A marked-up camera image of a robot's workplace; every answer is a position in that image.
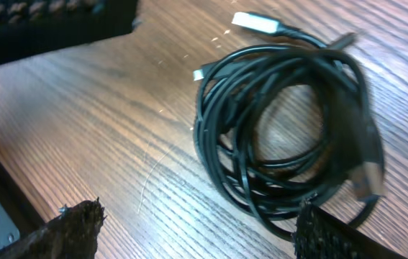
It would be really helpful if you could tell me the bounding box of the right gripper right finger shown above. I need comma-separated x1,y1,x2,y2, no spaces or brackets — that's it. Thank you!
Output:
292,201,405,259

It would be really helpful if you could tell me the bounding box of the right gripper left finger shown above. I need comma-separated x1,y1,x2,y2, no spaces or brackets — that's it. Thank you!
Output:
0,199,106,259

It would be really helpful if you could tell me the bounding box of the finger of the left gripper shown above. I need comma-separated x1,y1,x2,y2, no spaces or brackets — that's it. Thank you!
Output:
0,0,139,65

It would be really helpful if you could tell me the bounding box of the black usb cable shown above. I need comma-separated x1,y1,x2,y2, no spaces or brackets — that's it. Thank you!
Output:
192,12,386,240
193,46,379,220

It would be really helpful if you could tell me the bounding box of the coiled black USB cable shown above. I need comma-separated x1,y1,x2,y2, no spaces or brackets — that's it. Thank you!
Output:
193,46,379,220

